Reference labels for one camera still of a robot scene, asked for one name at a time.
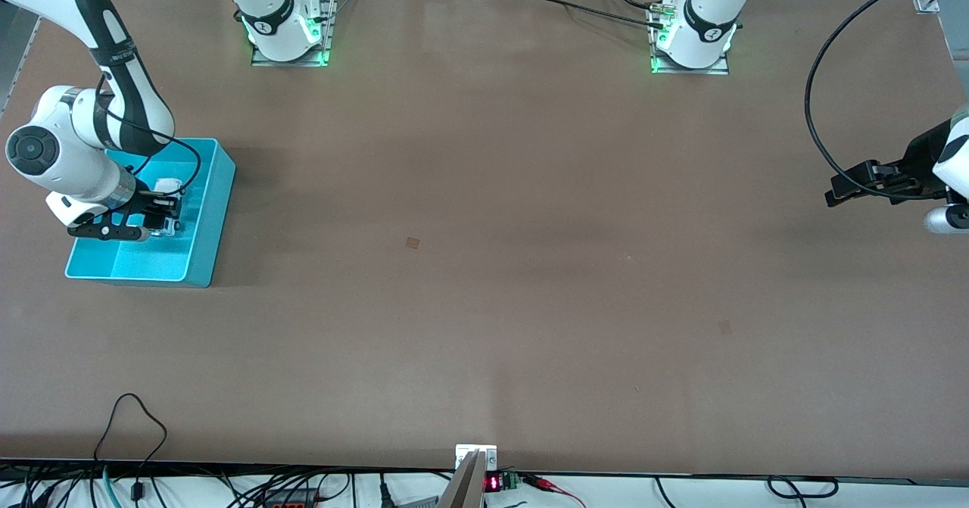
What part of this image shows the white jeep toy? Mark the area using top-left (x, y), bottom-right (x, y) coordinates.
top-left (148, 178), bottom-right (187, 238)

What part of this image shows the black base connector cable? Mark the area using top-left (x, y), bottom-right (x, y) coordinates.
top-left (522, 0), bottom-right (671, 32)

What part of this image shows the grey aluminium beam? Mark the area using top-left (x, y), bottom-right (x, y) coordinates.
top-left (437, 451), bottom-right (487, 508)

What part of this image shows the black coiled cable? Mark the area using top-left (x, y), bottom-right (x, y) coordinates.
top-left (766, 475), bottom-right (840, 500)

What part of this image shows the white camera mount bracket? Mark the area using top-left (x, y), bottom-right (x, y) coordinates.
top-left (455, 444), bottom-right (498, 471)

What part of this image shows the blue plastic bin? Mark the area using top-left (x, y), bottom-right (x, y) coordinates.
top-left (64, 137), bottom-right (236, 289)

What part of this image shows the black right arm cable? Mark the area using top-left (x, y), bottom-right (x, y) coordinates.
top-left (95, 73), bottom-right (203, 195)

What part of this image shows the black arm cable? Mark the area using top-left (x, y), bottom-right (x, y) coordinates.
top-left (95, 73), bottom-right (203, 195)
top-left (804, 0), bottom-right (947, 201)

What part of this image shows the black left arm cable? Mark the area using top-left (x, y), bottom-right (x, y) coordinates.
top-left (804, 0), bottom-right (947, 201)

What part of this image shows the thin black looped cable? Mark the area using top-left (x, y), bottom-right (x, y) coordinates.
top-left (92, 393), bottom-right (169, 503)

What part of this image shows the red clip lead wire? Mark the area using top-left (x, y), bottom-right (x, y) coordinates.
top-left (522, 474), bottom-right (587, 508)

